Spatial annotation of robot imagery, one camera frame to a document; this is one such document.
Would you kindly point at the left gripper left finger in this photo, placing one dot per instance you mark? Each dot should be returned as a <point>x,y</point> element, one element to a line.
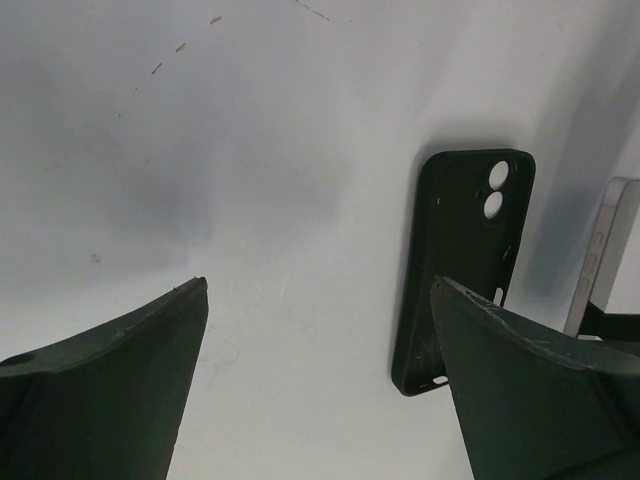
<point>106,403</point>

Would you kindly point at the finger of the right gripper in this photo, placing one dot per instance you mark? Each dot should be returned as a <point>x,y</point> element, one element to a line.
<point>610,326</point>

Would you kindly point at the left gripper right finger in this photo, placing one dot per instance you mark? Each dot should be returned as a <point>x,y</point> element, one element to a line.
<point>532,402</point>

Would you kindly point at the black smartphone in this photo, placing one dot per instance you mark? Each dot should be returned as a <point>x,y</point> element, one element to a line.
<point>611,230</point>

